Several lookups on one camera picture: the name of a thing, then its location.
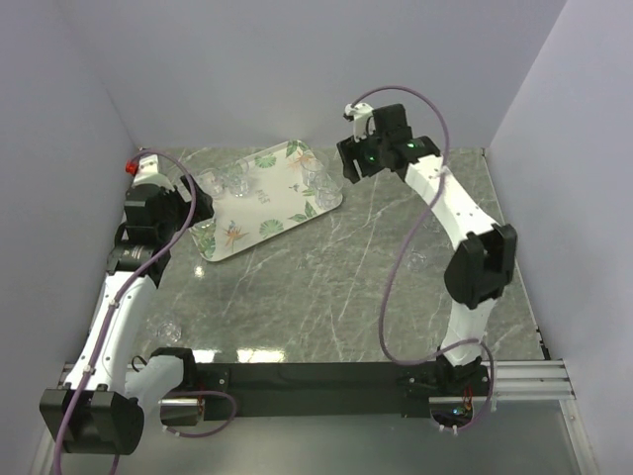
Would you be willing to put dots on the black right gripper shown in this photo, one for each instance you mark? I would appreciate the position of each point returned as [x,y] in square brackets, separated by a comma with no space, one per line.
[350,150]

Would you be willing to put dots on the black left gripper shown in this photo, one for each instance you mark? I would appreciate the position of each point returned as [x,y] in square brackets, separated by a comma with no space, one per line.
[175,197]

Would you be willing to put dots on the clear glass cup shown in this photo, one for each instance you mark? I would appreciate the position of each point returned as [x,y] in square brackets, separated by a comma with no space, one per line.
[312,167]
[328,192]
[416,261]
[236,178]
[212,182]
[166,332]

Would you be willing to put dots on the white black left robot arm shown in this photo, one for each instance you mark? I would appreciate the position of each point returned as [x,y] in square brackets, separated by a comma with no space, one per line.
[101,406]

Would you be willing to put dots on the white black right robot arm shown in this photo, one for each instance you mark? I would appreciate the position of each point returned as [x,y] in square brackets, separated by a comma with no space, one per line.
[483,259]

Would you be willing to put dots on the floral leaf print tray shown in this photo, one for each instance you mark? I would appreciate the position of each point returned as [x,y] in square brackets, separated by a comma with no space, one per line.
[277,202]

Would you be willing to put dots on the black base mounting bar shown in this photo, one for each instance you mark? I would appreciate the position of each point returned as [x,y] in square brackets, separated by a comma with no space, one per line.
[335,388]

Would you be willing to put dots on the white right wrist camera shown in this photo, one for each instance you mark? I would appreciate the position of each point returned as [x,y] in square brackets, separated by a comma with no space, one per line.
[361,116]

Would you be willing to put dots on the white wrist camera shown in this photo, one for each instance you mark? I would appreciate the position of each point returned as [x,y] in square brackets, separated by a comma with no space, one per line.
[146,172]
[361,116]

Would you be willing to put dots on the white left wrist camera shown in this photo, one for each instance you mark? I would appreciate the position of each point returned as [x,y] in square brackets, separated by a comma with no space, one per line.
[146,172]

